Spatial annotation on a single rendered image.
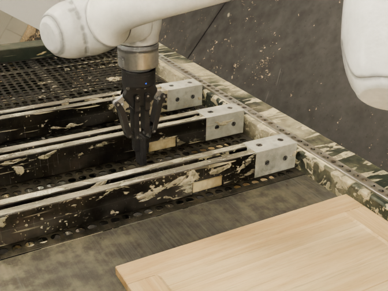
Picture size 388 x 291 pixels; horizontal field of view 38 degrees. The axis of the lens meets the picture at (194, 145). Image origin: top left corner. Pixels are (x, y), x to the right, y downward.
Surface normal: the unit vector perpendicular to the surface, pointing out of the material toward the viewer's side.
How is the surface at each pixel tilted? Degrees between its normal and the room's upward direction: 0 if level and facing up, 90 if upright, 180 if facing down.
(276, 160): 90
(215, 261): 57
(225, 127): 90
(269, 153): 90
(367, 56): 22
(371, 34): 15
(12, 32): 90
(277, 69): 0
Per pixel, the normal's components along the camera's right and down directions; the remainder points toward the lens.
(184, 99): 0.49, 0.39
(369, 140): -0.72, -0.33
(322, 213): 0.03, -0.90
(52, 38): -0.71, 0.34
